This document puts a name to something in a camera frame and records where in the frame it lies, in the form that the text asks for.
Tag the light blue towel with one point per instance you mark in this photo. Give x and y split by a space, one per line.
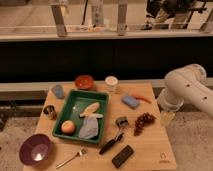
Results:
90 127

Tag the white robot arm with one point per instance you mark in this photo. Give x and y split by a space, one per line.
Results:
186 84

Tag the blue grey plastic cup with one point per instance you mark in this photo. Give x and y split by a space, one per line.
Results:
57 90

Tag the small metal cup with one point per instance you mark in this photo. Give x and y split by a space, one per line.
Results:
50 112

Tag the orange red bowl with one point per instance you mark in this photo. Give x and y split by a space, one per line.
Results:
84 82

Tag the cream banana toy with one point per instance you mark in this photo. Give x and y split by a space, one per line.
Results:
90 109

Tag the blue sponge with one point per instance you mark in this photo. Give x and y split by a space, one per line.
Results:
130 101

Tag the green plastic tray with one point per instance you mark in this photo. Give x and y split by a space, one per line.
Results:
76 102

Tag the orange carrot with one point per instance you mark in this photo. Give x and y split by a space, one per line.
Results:
142 98

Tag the wooden table board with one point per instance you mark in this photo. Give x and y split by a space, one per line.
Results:
152 149

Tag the dark red grape bunch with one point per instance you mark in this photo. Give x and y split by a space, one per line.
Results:
142 121

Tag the orange peach fruit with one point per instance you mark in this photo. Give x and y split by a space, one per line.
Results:
68 127

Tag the black rectangular remote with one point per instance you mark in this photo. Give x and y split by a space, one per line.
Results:
122 156

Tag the silver fork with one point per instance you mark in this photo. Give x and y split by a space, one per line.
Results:
80 153

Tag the purple bowl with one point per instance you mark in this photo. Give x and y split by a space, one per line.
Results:
35 149

